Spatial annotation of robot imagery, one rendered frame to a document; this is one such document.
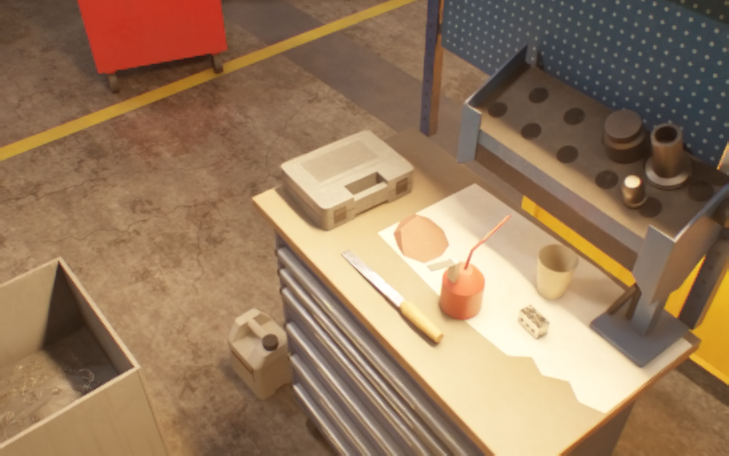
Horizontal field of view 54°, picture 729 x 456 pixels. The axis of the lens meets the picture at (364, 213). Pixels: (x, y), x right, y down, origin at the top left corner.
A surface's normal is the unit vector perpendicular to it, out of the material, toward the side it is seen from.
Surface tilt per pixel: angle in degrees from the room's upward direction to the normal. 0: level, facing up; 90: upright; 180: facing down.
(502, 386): 0
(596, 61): 90
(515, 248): 0
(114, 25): 90
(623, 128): 27
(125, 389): 90
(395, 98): 0
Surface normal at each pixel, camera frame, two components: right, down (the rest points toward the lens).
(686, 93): -0.80, 0.40
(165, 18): 0.36, 0.62
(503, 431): 0.00, -0.75
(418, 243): 0.04, -0.41
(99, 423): 0.64, 0.51
